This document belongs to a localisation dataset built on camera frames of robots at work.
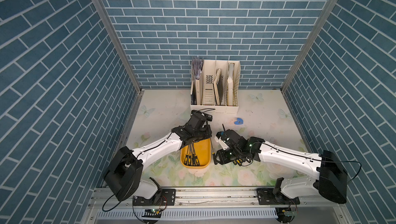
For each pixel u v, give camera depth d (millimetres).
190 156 866
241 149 594
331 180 396
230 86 915
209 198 749
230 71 937
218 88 990
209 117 1012
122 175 416
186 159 848
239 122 1003
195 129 641
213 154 781
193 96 963
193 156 857
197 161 844
